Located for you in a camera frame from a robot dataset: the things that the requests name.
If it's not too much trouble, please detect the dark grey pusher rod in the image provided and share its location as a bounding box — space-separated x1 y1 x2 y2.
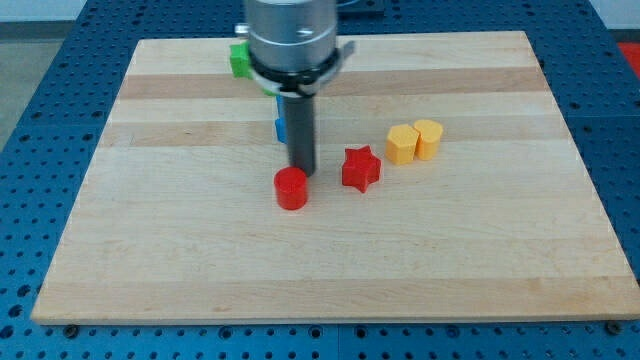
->
283 97 316 177

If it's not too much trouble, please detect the red cylinder block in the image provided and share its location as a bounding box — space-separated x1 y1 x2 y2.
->
274 167 308 210

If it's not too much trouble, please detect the red star block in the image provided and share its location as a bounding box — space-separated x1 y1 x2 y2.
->
341 145 381 193

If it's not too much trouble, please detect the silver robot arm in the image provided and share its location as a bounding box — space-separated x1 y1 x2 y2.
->
243 0 355 177

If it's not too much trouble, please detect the yellow hexagon block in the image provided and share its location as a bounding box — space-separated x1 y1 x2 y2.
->
385 124 419 165

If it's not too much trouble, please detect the blue block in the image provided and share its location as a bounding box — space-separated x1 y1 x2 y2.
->
274 95 287 144

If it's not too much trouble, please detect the green block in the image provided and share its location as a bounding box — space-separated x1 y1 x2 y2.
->
229 40 254 80

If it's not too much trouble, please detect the yellow rounded block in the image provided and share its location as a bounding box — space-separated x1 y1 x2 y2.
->
413 119 444 160

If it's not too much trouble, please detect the wooden board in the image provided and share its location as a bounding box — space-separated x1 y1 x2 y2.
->
31 31 639 325

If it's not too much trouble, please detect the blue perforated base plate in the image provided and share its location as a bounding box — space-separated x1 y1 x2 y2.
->
1 0 639 359

